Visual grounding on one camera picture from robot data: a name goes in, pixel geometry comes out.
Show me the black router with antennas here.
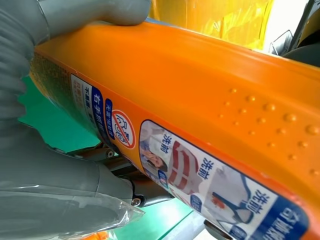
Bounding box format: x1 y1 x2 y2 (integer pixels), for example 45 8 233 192
290 0 320 51

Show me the yellow plastic sheet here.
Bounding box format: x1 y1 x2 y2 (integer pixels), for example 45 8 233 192
149 0 275 51

